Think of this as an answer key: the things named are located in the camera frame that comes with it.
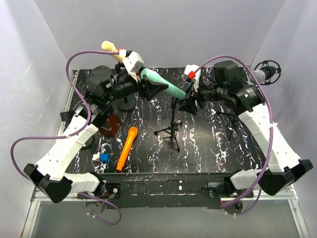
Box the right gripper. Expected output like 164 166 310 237
177 77 226 116

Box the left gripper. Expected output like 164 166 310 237
105 66 168 104

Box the mint green microphone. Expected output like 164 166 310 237
140 68 186 100

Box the black tripod mic stand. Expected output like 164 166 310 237
154 97 183 153

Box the orange microphone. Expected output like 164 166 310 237
116 126 138 171

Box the round base mic stand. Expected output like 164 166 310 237
80 136 94 150

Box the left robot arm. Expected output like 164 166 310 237
23 65 169 203

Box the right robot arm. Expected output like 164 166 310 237
179 60 313 197

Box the cream mic round stand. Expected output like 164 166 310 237
114 61 136 112

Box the cream microphone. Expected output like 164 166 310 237
101 41 127 63

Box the silver mesh studio microphone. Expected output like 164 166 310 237
253 69 266 85

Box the right tripod stand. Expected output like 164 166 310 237
254 60 281 86

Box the blue and white small object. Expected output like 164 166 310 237
92 153 110 164

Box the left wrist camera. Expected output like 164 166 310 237
123 51 144 73

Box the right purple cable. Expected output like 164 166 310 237
195 55 274 216

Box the purple cable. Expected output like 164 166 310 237
195 55 274 216
10 49 123 225

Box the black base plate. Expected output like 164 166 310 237
44 172 282 209

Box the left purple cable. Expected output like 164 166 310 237
10 49 123 225

